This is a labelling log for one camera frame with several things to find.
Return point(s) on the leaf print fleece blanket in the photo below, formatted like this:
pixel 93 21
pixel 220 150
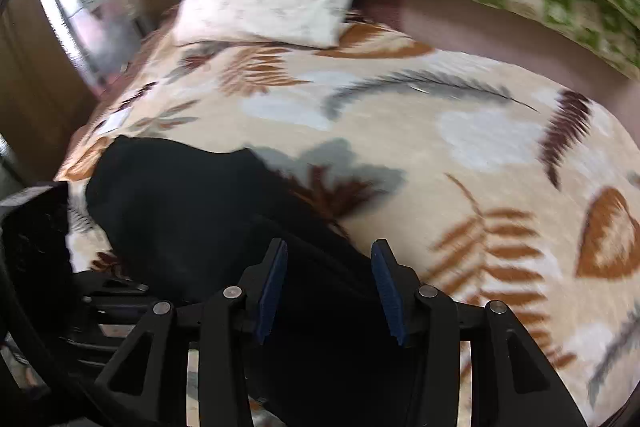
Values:
pixel 425 157

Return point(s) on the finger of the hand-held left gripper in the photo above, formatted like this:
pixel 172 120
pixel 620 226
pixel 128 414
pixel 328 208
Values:
pixel 92 347
pixel 115 287

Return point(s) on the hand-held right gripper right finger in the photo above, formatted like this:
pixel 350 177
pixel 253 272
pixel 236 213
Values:
pixel 387 287

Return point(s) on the black pants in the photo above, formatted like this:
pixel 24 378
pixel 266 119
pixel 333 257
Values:
pixel 200 217

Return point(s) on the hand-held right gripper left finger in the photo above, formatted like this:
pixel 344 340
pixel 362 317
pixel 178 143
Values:
pixel 272 287

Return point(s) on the wooden stained glass door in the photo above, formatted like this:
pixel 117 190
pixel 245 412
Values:
pixel 30 107

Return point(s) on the white blanket label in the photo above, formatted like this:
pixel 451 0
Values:
pixel 114 122

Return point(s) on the pink upholstered bed frame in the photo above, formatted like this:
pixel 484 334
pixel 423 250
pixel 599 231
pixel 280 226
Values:
pixel 500 42

